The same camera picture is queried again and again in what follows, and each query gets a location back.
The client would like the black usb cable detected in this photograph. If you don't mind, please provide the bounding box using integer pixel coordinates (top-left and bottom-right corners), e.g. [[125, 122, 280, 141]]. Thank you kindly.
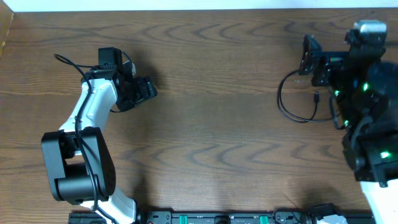
[[276, 68, 335, 124]]

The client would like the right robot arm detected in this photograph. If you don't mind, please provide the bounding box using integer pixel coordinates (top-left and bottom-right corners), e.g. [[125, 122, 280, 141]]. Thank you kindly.
[[298, 29, 397, 223]]

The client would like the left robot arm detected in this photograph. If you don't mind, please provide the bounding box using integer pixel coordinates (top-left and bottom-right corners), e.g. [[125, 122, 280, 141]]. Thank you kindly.
[[41, 47, 157, 223]]

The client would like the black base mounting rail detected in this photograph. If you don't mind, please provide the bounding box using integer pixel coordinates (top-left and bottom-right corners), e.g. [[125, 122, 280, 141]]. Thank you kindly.
[[67, 211, 376, 224]]

